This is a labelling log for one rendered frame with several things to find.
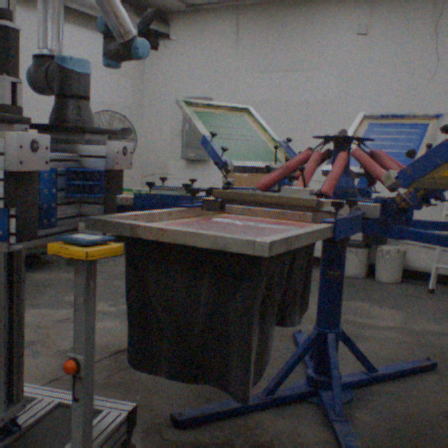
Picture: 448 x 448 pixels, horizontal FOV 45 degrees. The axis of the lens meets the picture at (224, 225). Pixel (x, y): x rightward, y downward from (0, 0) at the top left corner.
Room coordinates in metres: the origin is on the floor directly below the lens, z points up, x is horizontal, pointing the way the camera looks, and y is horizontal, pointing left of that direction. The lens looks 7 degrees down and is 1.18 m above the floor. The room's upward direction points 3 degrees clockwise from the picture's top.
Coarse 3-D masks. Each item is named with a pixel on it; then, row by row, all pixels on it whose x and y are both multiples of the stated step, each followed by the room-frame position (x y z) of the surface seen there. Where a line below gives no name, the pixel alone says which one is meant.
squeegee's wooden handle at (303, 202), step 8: (216, 192) 1.97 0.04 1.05; (224, 192) 1.95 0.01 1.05; (232, 192) 1.94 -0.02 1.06; (240, 192) 1.93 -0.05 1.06; (248, 192) 1.91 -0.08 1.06; (232, 200) 2.00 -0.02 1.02; (240, 200) 1.94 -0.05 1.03; (248, 200) 1.91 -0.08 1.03; (256, 200) 1.89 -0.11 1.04; (264, 200) 1.87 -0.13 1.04; (272, 200) 1.86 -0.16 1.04; (280, 200) 1.84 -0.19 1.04; (288, 200) 1.83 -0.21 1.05; (296, 200) 1.82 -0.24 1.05; (304, 200) 1.80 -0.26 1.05; (312, 200) 1.79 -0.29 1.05; (320, 200) 1.81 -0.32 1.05; (320, 208) 1.82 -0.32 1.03
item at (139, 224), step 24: (96, 216) 1.56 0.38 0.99; (120, 216) 1.62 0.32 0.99; (144, 216) 1.72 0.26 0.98; (168, 216) 1.83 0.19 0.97; (192, 216) 1.97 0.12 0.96; (264, 216) 2.08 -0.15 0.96; (288, 216) 2.03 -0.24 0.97; (168, 240) 1.39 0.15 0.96; (192, 240) 1.36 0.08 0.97; (216, 240) 1.32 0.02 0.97; (240, 240) 1.29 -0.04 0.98; (264, 240) 1.27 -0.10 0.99; (288, 240) 1.36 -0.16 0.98; (312, 240) 1.51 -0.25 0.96
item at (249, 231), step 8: (280, 224) 1.90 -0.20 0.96; (288, 224) 1.92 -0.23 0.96; (296, 224) 1.93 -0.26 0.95; (304, 224) 1.94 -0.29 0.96; (224, 232) 1.62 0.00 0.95; (232, 232) 1.62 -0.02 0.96; (240, 232) 1.63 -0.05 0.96; (248, 232) 1.64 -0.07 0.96; (256, 232) 1.65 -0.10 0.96; (264, 232) 1.66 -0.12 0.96; (272, 232) 1.67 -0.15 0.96; (280, 232) 1.68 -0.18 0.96
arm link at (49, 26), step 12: (48, 0) 1.88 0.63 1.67; (60, 0) 1.91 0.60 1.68; (48, 12) 1.88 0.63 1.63; (60, 12) 1.91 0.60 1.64; (48, 24) 1.88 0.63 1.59; (60, 24) 1.91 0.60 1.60; (48, 36) 1.88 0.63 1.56; (60, 36) 1.91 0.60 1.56; (48, 48) 1.88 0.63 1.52; (60, 48) 1.91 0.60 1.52; (36, 60) 1.87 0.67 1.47; (48, 60) 1.87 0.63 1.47; (36, 72) 1.87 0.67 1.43; (36, 84) 1.88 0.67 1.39; (48, 96) 1.93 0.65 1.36
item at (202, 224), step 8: (224, 216) 2.05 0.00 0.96; (232, 216) 2.07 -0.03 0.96; (168, 224) 1.73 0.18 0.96; (176, 224) 1.75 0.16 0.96; (184, 224) 1.75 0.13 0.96; (192, 224) 1.77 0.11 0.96; (200, 224) 1.78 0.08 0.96; (208, 224) 1.79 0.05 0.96; (216, 224) 1.80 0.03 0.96; (224, 224) 1.81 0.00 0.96; (232, 224) 1.82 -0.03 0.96; (240, 224) 1.84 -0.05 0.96
